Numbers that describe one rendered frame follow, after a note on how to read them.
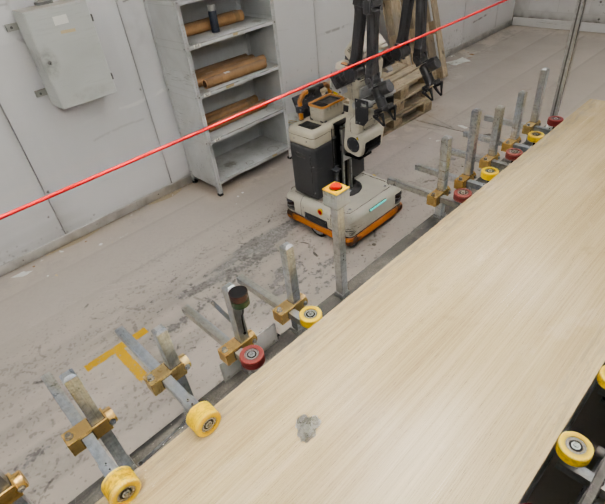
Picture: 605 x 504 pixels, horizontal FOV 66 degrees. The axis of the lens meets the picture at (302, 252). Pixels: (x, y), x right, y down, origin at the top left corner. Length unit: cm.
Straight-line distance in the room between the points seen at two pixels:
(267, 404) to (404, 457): 40
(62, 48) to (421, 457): 318
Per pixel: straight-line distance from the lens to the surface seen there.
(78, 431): 147
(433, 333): 157
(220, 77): 402
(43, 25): 358
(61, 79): 363
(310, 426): 135
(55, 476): 270
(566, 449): 141
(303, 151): 325
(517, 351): 158
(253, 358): 152
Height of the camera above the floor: 206
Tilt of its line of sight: 38 degrees down
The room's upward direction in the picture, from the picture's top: 7 degrees counter-clockwise
